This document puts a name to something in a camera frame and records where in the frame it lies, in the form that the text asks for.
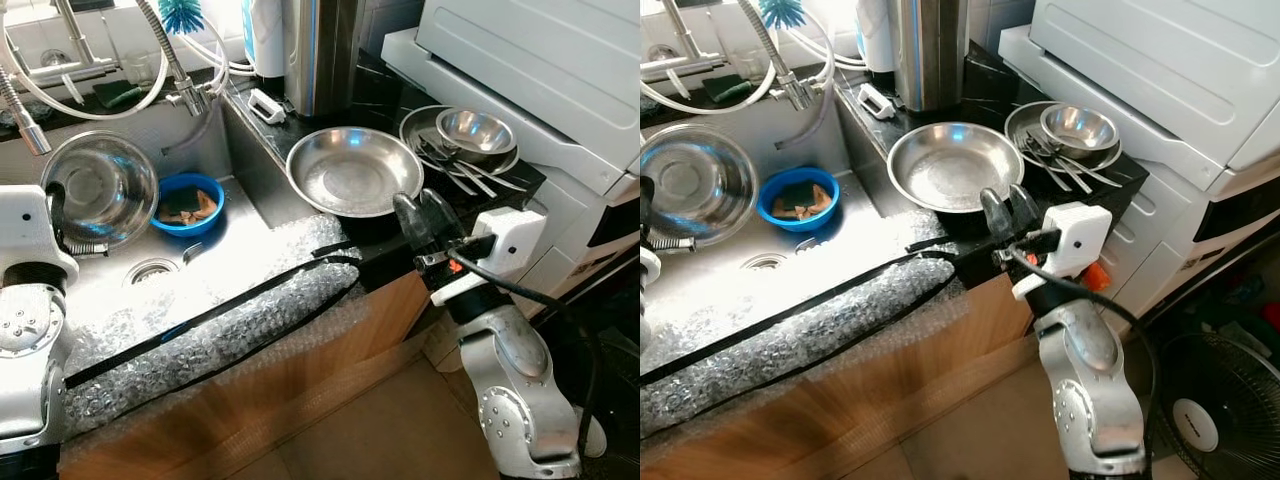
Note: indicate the dark green sponge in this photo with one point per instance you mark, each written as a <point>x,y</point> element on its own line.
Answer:
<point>118,95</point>
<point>725,89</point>

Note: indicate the small steel bowl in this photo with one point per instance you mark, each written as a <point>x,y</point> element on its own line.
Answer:
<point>1078,128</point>
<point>476,133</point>

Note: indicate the shallow steel plate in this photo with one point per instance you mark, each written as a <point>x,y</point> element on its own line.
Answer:
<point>1018,122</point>
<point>415,125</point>

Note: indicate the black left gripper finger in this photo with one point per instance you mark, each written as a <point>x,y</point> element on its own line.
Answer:
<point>57,220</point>
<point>648,210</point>

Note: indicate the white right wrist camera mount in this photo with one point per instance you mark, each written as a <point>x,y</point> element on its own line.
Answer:
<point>1085,230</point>
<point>520,235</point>

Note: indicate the bubble wrap sheet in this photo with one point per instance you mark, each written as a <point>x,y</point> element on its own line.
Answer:
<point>290,240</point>
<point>900,240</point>

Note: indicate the steel spring neck faucet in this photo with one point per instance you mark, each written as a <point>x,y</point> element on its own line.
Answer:
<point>797,93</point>
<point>192,97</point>

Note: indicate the large deep steel plate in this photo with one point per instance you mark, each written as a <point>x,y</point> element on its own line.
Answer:
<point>355,170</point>
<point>955,165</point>

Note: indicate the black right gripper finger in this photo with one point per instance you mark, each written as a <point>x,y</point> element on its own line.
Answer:
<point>447,218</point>
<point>413,222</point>
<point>1026,210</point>
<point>997,215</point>

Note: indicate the steel spoon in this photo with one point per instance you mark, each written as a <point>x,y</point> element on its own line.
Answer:
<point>500,181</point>
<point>1100,177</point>

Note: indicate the steel sprayer head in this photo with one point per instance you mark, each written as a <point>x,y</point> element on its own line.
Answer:
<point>30,130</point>

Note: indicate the steel kitchen sink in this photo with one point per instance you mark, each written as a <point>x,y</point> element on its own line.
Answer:
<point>245,175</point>
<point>860,165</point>

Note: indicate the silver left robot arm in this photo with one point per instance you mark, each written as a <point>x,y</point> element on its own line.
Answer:
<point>30,370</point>

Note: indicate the dark scouring sponge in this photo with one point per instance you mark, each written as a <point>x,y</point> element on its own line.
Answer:
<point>797,194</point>
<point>185,200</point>

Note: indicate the tall steel canister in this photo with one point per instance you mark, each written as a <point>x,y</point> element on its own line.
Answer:
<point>928,55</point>
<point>325,55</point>

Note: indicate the steel bar faucet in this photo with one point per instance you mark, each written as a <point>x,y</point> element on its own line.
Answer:
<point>678,28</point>
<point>72,30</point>

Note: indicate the steel sink drain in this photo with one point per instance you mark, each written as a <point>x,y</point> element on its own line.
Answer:
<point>152,272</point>
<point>765,262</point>

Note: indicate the brown cloth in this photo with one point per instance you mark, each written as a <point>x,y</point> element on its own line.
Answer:
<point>820,200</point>
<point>205,205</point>

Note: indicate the clear drinking glass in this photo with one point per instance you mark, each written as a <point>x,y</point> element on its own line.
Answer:
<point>747,64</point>
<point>137,70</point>

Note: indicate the white water filter blue label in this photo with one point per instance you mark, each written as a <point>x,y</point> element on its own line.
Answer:
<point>262,38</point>
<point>872,35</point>

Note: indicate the blue plastic bowl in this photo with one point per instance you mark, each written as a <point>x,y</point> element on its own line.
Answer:
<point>798,225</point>
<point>195,228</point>

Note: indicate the wood cabinet front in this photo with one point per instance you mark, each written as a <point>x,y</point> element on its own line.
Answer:
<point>330,420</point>
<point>900,430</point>

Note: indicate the black floor fan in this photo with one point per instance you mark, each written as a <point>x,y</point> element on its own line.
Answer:
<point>620,390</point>
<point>1235,390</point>

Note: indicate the steel fork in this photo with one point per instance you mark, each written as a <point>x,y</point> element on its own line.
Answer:
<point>450,179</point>
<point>1050,171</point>
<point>1075,176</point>
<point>470,179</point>

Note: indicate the blue bottle brush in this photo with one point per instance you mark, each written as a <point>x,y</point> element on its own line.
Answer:
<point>782,12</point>
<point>182,14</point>

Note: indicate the small white device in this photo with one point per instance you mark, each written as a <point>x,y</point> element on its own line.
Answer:
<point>267,106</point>
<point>877,101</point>

